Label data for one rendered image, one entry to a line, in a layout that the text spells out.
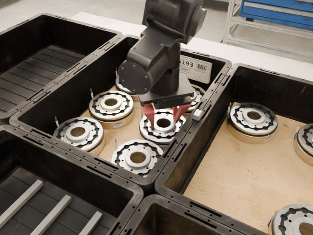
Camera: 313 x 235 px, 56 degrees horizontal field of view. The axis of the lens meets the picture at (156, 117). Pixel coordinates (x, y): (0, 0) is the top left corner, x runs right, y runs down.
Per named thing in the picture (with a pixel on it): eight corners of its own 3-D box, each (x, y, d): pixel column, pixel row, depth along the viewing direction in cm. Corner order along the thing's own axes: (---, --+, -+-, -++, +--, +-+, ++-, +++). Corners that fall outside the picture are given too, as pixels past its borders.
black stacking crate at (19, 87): (51, 47, 98) (43, 13, 90) (127, 71, 87) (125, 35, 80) (-65, 117, 72) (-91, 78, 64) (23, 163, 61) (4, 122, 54)
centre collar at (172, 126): (159, 114, 65) (159, 112, 65) (179, 121, 63) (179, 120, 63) (147, 127, 62) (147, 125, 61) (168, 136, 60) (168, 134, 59)
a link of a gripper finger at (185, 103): (190, 130, 61) (193, 95, 54) (156, 137, 59) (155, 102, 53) (180, 109, 65) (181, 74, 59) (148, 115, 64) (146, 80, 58)
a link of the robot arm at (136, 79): (209, 4, 43) (158, -18, 45) (177, 40, 36) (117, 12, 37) (187, 67, 52) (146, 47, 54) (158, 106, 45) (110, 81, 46)
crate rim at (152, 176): (126, 41, 81) (125, 32, 79) (233, 69, 70) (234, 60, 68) (8, 131, 55) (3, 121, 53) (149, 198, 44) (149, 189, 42)
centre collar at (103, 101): (109, 95, 70) (108, 93, 70) (126, 101, 68) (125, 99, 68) (96, 106, 67) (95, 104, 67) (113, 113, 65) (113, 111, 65)
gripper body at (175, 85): (194, 99, 55) (197, 66, 50) (141, 109, 53) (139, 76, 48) (183, 79, 60) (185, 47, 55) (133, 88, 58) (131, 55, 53)
